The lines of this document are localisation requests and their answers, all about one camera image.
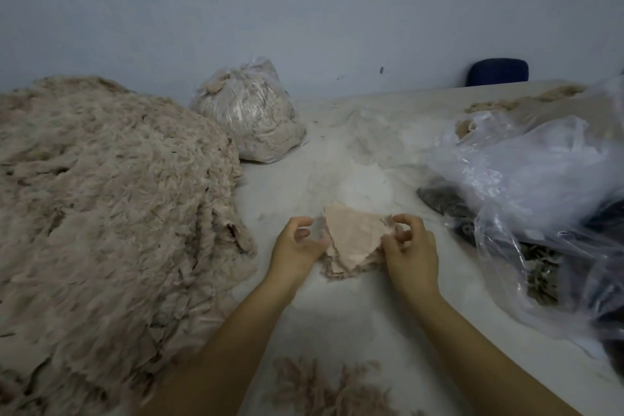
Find person's left hand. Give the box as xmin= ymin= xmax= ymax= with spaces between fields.
xmin=263 ymin=214 xmax=333 ymax=297

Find person's right hand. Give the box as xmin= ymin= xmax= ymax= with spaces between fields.
xmin=379 ymin=212 xmax=443 ymax=305

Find beige fabric piece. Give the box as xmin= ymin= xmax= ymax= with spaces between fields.
xmin=320 ymin=201 xmax=397 ymax=270

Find large pile beige fabric scraps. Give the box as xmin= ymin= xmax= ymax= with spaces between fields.
xmin=0 ymin=75 xmax=259 ymax=416

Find person's left forearm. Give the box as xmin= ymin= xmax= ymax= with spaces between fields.
xmin=136 ymin=279 xmax=296 ymax=416

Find person's right forearm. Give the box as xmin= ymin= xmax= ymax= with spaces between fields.
xmin=408 ymin=289 xmax=583 ymax=416

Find beige fur pile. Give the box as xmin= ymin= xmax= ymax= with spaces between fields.
xmin=454 ymin=83 xmax=588 ymax=141

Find beige frayed thread scraps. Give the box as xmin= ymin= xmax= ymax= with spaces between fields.
xmin=266 ymin=356 xmax=399 ymax=416

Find large clear plastic bag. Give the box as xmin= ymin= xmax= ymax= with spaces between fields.
xmin=427 ymin=77 xmax=624 ymax=375

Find clear bag of beige scraps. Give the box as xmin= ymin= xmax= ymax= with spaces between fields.
xmin=190 ymin=55 xmax=308 ymax=165

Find blue chair back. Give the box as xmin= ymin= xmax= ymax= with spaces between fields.
xmin=464 ymin=57 xmax=532 ymax=88

